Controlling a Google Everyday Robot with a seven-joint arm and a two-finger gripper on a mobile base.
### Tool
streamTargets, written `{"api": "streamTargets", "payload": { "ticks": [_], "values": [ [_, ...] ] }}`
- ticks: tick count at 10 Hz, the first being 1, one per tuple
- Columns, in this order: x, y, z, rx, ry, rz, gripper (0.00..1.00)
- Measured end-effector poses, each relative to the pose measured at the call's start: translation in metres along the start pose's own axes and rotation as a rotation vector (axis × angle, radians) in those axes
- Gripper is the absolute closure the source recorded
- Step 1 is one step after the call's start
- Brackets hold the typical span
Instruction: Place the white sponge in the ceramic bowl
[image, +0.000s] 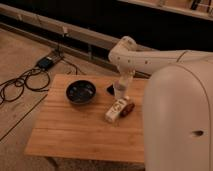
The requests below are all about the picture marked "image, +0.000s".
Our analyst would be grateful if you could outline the clear plastic cup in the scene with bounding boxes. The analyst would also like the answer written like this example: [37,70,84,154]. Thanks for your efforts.
[114,85,127,99]

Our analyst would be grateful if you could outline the black power strip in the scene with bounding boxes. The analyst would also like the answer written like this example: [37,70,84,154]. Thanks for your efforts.
[36,51,64,71]

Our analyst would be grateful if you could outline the wooden table board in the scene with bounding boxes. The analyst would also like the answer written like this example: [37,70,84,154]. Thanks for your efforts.
[25,74,146,163]

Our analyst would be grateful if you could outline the dark ceramic bowl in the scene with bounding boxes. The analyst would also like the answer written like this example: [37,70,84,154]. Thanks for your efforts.
[66,80,96,105]

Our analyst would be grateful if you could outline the brown chocolate bar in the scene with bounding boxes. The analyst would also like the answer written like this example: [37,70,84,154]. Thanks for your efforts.
[120,103,135,117]

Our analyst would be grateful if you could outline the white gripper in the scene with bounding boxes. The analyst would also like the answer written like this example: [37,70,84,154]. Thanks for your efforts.
[116,70,135,90]

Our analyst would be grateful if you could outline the small black object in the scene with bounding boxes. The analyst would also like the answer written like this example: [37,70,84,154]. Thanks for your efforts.
[107,85,114,95]

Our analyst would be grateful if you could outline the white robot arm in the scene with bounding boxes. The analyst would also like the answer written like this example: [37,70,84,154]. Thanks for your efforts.
[108,36,213,171]

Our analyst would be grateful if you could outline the white milk carton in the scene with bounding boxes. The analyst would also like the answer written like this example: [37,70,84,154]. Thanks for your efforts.
[105,96,130,123]

